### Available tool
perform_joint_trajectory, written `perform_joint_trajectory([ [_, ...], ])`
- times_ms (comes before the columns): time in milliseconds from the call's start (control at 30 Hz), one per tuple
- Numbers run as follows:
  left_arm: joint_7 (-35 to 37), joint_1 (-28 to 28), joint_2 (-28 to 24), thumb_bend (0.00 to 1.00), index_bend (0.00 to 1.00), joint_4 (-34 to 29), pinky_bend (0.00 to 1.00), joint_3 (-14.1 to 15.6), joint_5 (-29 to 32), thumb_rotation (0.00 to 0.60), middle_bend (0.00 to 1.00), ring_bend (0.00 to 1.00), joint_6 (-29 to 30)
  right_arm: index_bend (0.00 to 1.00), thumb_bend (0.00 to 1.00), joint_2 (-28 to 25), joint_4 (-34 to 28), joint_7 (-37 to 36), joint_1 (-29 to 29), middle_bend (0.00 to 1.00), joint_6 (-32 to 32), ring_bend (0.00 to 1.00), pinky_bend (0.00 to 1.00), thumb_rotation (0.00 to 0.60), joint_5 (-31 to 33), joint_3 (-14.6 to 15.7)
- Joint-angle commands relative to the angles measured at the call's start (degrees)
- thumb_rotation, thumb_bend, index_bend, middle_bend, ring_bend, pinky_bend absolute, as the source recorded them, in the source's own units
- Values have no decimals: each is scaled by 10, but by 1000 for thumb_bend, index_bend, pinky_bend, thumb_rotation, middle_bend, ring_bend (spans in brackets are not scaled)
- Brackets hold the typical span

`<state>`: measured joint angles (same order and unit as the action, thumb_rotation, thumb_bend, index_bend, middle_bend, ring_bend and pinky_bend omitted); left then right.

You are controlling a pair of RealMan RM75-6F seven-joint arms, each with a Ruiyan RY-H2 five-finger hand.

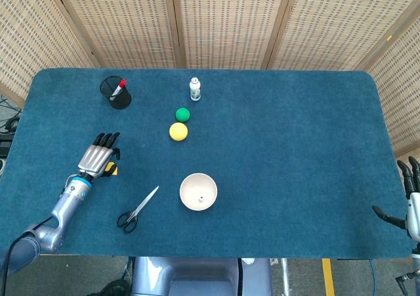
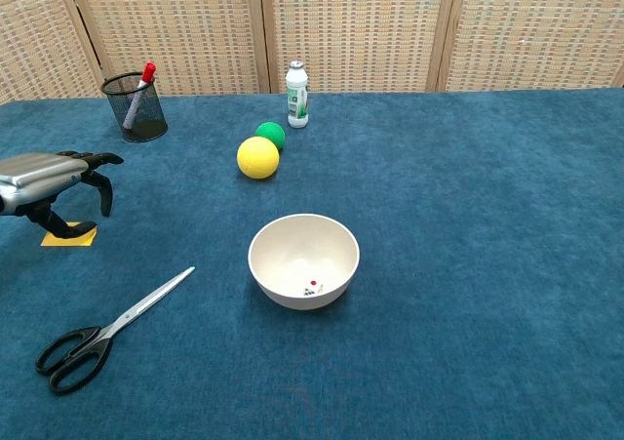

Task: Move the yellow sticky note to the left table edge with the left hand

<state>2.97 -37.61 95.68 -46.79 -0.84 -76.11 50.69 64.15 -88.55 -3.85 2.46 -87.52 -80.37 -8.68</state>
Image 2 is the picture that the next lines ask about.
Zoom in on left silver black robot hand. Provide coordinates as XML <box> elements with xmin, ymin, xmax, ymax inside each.
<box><xmin>0</xmin><ymin>150</ymin><xmax>125</xmax><ymax>240</ymax></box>

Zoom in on yellow sticky note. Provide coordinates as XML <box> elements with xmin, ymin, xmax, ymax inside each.
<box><xmin>40</xmin><ymin>220</ymin><xmax>98</xmax><ymax>248</ymax></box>

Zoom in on black mesh pen holder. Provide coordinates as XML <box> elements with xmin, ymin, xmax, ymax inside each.
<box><xmin>100</xmin><ymin>71</ymin><xmax>170</xmax><ymax>143</ymax></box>

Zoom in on red-capped white marker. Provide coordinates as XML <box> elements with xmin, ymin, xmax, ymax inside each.
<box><xmin>122</xmin><ymin>61</ymin><xmax>158</xmax><ymax>131</ymax></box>

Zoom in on yellow ball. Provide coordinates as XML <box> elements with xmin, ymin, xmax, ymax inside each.
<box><xmin>236</xmin><ymin>136</ymin><xmax>281</xmax><ymax>180</ymax></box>

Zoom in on green ball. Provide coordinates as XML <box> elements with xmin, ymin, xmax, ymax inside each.
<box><xmin>254</xmin><ymin>121</ymin><xmax>287</xmax><ymax>151</ymax></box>

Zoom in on small white plastic bottle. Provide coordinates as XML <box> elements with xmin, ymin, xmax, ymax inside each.
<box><xmin>286</xmin><ymin>60</ymin><xmax>310</xmax><ymax>130</ymax></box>

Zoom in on cream white bowl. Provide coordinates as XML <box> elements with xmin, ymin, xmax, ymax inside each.
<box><xmin>247</xmin><ymin>213</ymin><xmax>361</xmax><ymax>311</ymax></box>

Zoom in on woven folding screen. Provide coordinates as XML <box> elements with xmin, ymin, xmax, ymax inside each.
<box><xmin>0</xmin><ymin>0</ymin><xmax>624</xmax><ymax>105</ymax></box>

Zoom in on blue table cloth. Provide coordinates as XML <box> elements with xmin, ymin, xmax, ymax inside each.
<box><xmin>0</xmin><ymin>86</ymin><xmax>624</xmax><ymax>440</ymax></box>

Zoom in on black-handled scissors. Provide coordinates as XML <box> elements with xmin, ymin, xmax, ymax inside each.
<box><xmin>34</xmin><ymin>265</ymin><xmax>196</xmax><ymax>395</ymax></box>

